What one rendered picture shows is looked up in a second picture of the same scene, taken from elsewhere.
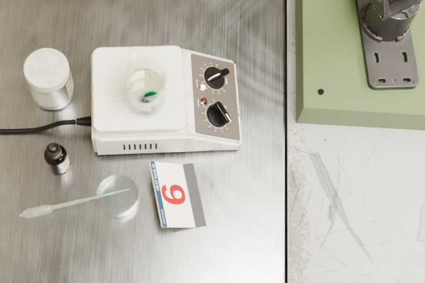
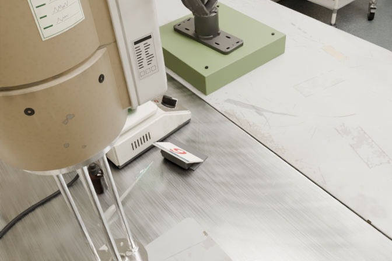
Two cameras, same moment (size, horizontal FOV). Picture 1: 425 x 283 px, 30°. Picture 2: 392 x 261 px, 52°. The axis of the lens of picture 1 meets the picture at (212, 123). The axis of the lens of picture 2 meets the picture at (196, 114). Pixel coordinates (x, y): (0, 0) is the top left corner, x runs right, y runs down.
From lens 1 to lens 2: 0.53 m
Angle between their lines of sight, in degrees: 30
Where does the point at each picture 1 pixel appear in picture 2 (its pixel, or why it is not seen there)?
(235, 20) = not seen: hidden behind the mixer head
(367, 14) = (198, 30)
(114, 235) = (163, 194)
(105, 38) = not seen: hidden behind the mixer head
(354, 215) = (269, 107)
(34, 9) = not seen: hidden behind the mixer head
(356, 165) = (249, 92)
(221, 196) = (202, 141)
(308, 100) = (204, 73)
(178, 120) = (151, 107)
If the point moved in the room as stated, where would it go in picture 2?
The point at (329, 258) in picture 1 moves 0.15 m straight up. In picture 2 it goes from (278, 128) to (283, 70)
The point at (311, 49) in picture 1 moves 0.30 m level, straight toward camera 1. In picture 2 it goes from (186, 59) to (230, 139)
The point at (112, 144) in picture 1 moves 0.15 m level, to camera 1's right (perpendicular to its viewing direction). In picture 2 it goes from (125, 147) to (193, 117)
